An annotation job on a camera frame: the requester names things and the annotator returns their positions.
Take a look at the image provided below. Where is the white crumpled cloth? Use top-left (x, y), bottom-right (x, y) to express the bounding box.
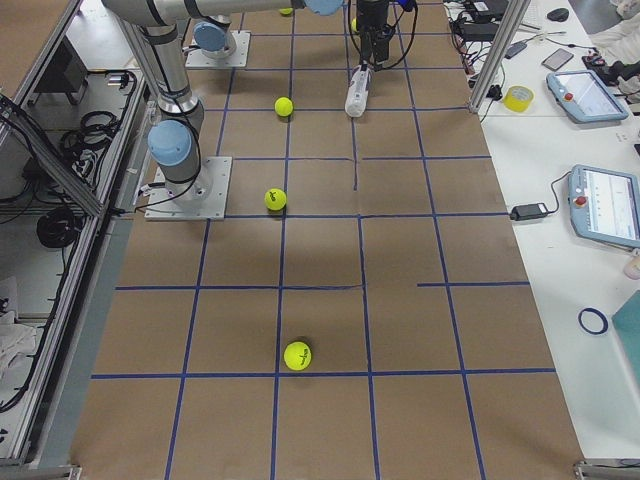
top-left (0, 277), bottom-right (39, 381)

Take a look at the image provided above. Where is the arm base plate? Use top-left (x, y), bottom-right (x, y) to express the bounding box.
top-left (186, 30), bottom-right (251, 70)
top-left (144, 157), bottom-right (232, 221)

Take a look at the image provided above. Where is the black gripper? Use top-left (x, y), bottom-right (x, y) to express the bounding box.
top-left (355, 0), bottom-right (396, 70)

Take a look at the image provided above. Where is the clear tennis ball can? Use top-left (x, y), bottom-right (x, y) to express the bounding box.
top-left (344, 64), bottom-right (372, 118)

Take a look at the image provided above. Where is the tennis ball centre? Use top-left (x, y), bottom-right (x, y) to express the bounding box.
top-left (274, 97), bottom-right (294, 117)

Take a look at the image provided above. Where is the far teach pendant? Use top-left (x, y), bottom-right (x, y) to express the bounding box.
top-left (546, 70), bottom-right (628, 124)

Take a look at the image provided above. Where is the teal board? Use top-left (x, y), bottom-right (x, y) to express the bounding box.
top-left (612, 291), bottom-right (639, 398)

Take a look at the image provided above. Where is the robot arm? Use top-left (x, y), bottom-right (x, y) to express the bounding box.
top-left (103, 1), bottom-right (342, 202)
top-left (183, 1), bottom-right (417, 71)

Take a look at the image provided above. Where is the black smartphone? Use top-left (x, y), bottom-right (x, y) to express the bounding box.
top-left (541, 48), bottom-right (574, 71)

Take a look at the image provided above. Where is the aluminium frame post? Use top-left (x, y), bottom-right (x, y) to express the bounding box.
top-left (468, 0), bottom-right (530, 113)

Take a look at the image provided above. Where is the teach pendant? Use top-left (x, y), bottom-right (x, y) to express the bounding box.
top-left (546, 70), bottom-right (628, 124)
top-left (568, 165), bottom-right (639, 249)

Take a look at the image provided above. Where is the blue tape ring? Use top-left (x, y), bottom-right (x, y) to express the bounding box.
top-left (578, 307), bottom-right (609, 336)

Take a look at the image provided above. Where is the black cable bundle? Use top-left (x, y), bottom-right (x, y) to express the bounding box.
top-left (59, 109), bottom-right (124, 166)

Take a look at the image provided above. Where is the near teach pendant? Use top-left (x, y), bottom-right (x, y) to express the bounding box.
top-left (568, 165), bottom-right (639, 249)

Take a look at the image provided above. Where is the black power brick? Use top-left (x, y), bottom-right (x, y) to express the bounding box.
top-left (509, 203), bottom-right (550, 221)

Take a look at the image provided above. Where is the yellow tape roll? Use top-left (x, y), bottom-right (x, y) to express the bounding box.
top-left (503, 85), bottom-right (534, 113)

